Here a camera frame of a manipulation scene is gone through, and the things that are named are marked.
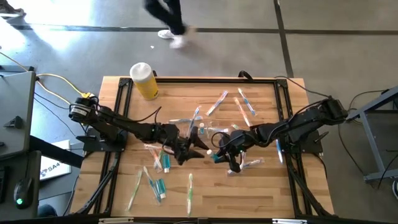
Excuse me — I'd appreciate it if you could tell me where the wrapped purple toothbrush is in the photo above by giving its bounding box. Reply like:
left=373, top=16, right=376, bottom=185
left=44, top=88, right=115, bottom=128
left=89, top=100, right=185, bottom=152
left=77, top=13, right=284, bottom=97
left=238, top=151, right=247, bottom=172

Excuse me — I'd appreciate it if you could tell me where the person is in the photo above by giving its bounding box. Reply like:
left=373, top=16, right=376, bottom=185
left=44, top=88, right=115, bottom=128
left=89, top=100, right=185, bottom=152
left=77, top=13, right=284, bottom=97
left=143, top=0, right=197, bottom=50

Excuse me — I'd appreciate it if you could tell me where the black diagonal bar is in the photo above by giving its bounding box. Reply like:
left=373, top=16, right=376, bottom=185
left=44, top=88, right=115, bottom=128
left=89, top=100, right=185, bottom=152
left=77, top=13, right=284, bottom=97
left=29, top=135, right=85, bottom=169

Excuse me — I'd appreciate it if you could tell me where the black desk bracket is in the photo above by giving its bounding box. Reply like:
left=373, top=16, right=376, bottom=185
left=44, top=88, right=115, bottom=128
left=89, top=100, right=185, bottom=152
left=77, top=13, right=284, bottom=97
left=3, top=115, right=24, bottom=129

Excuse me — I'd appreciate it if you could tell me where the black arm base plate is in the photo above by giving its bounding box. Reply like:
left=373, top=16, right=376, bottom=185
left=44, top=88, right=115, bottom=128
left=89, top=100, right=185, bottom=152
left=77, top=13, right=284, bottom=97
left=278, top=129, right=330, bottom=156
left=76, top=127, right=128, bottom=153

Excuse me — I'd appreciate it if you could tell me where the yellow cable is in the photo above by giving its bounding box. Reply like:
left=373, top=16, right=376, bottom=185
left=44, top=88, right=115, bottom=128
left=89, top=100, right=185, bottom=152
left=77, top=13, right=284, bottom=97
left=0, top=51, right=93, bottom=98

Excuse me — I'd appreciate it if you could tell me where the black computer mouse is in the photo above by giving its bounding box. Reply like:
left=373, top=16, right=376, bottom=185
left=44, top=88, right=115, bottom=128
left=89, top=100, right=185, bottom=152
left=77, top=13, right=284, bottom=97
left=13, top=177, right=34, bottom=210

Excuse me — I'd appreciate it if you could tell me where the grey desk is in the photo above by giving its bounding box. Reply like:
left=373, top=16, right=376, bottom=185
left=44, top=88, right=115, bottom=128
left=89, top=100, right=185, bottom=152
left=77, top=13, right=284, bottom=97
left=0, top=64, right=43, bottom=222

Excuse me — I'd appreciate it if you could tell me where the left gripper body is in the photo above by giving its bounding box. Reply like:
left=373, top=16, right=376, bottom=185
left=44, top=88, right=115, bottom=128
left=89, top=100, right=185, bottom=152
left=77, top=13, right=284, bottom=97
left=157, top=123, right=192, bottom=164

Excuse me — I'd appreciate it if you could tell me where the black strap handle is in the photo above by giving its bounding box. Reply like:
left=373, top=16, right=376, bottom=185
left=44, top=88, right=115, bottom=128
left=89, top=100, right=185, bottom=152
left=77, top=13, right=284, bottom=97
left=238, top=70, right=254, bottom=82

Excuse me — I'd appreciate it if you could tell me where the white printed box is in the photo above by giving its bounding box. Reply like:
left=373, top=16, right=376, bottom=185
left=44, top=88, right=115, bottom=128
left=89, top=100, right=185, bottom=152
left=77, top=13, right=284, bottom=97
left=39, top=139, right=72, bottom=182

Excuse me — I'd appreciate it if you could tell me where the white label strip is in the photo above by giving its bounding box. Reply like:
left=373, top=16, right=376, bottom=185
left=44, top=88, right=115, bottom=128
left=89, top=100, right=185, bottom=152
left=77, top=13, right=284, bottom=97
left=272, top=218, right=308, bottom=224
left=98, top=217, right=134, bottom=223

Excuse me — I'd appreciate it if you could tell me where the yellow wipes canister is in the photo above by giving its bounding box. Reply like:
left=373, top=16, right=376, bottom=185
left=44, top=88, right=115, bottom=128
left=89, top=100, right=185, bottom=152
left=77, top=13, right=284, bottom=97
left=129, top=62, right=160, bottom=101

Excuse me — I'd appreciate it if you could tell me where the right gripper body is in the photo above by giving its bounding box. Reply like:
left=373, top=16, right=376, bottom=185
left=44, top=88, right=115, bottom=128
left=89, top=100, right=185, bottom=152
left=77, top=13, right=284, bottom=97
left=216, top=129, right=254, bottom=157

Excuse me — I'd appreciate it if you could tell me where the grey metal cart frame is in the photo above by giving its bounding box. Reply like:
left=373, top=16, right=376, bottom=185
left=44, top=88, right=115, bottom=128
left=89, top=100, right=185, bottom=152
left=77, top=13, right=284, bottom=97
left=346, top=86, right=398, bottom=183

